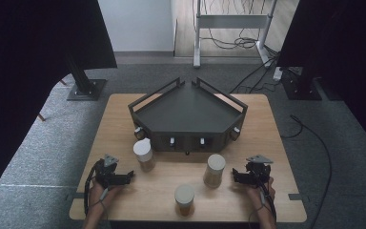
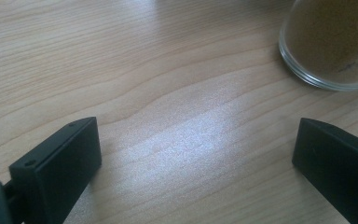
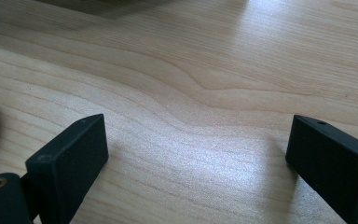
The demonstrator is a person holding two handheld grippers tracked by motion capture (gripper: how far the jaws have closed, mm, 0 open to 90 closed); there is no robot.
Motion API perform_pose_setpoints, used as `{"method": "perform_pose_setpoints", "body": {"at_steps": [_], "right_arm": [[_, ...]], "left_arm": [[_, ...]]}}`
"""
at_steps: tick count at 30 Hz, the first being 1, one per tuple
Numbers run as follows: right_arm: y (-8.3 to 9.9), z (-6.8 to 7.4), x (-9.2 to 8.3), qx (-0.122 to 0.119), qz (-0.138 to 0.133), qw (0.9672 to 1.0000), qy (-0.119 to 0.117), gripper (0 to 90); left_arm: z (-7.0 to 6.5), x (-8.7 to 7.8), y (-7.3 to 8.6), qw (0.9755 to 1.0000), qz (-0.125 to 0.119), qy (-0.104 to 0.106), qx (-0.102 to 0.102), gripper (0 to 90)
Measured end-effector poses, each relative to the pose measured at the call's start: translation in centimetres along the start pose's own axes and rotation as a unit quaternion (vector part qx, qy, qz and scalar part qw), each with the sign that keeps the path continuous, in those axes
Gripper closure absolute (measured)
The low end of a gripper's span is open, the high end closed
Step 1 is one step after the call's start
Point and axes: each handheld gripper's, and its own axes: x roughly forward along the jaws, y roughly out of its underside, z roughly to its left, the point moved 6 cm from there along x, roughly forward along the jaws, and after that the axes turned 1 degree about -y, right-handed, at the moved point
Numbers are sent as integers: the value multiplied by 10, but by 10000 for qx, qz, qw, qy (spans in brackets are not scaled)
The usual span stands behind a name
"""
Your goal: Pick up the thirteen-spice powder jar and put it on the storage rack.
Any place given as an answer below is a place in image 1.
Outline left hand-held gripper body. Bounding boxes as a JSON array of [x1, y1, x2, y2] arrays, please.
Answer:
[[93, 154, 122, 189]]

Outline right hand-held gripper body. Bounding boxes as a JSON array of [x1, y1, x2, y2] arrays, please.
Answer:
[[246, 155, 275, 188]]

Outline pale spice jar white lid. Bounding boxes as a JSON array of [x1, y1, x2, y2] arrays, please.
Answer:
[[203, 154, 227, 189]]

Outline brown spice jar flip lid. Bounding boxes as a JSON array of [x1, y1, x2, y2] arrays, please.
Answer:
[[132, 137, 156, 173]]

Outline orange spice jar white lid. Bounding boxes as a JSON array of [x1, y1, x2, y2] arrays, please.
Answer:
[[173, 184, 195, 218]]

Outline black corner shelf rack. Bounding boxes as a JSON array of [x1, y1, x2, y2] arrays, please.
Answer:
[[128, 76, 249, 155]]

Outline person's right hand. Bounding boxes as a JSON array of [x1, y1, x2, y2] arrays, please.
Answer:
[[246, 177, 276, 208]]

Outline person's left hand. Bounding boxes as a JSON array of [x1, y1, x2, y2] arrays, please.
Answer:
[[89, 180, 125, 208]]

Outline black stand base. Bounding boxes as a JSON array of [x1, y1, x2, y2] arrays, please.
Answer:
[[280, 66, 324, 102]]

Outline white power strip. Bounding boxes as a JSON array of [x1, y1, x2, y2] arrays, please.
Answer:
[[273, 66, 284, 82]]

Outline large black curtain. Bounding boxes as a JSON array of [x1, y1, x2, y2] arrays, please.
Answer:
[[0, 0, 118, 208]]

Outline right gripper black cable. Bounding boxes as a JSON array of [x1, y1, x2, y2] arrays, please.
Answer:
[[248, 176, 278, 225]]

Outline long black floor cable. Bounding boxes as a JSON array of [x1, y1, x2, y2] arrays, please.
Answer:
[[280, 114, 334, 229]]

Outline black stand with base plate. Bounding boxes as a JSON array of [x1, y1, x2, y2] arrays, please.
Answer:
[[64, 54, 108, 102]]

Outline black floor cables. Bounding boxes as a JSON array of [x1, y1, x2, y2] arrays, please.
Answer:
[[229, 46, 282, 95]]

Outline hanging cable bundle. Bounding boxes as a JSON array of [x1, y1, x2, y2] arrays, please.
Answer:
[[199, 0, 263, 51]]

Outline white metal desk frame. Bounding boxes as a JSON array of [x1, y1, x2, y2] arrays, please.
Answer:
[[193, 0, 279, 69]]

